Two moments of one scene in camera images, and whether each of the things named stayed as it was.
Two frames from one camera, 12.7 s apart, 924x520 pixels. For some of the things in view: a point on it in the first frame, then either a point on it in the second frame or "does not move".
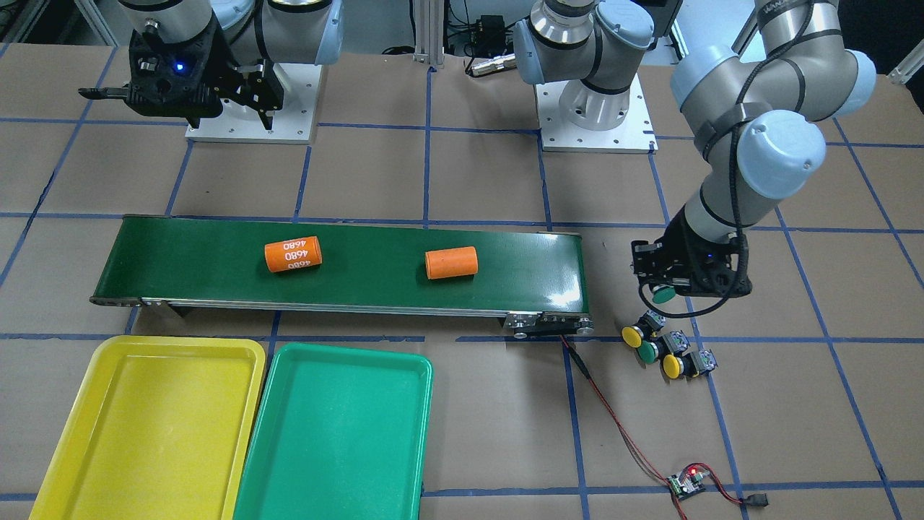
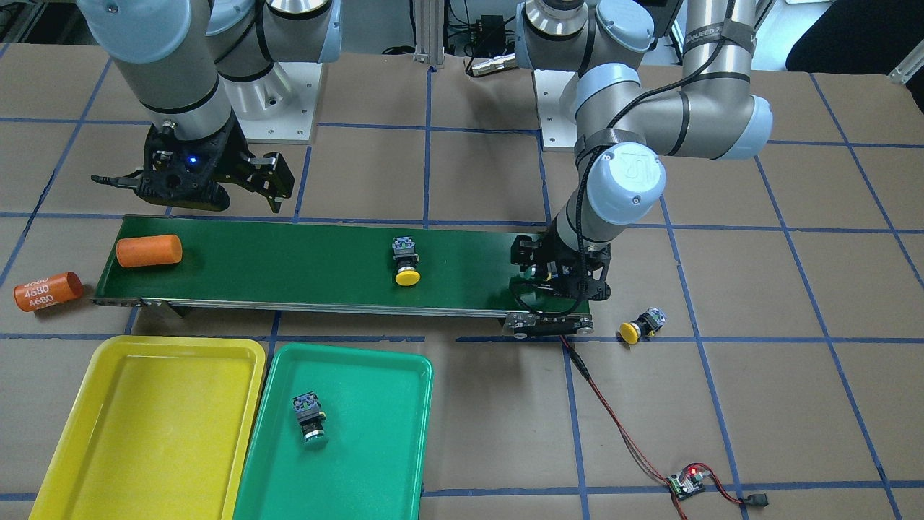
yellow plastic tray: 158,430 does not move
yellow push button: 647,327 does not move
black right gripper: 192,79 → 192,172
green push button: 663,294 → 307,407
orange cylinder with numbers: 293,254 → 39,293
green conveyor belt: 538,282 does not move
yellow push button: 692,364 → 406,258
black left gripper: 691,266 → 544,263
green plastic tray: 339,435 does not move
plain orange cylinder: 452,262 → 149,250
